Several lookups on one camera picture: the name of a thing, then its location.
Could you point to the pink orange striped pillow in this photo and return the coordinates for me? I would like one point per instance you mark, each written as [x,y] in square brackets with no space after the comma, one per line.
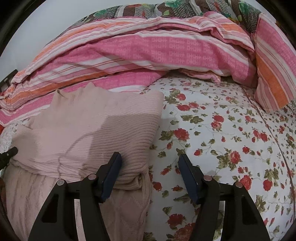
[274,67]

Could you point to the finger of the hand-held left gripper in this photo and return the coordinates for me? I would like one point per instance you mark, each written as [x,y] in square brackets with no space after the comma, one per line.
[10,153]

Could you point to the pink knitted sweater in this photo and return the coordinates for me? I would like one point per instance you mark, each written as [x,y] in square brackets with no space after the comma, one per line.
[87,129]

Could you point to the white floral bed sheet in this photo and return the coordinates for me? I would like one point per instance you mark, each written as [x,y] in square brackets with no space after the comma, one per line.
[222,129]

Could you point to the dark slatted bed headboard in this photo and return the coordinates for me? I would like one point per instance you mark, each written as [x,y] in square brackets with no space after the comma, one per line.
[8,80]

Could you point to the patchwork floral blanket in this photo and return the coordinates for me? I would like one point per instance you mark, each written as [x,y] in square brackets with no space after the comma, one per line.
[175,8]

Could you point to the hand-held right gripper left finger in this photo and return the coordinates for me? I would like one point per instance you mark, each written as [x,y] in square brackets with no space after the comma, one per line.
[113,172]

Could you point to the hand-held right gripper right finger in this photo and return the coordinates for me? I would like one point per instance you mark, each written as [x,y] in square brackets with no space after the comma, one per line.
[186,172]

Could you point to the pink orange striped quilt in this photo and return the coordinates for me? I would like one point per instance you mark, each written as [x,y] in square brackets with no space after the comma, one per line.
[129,48]

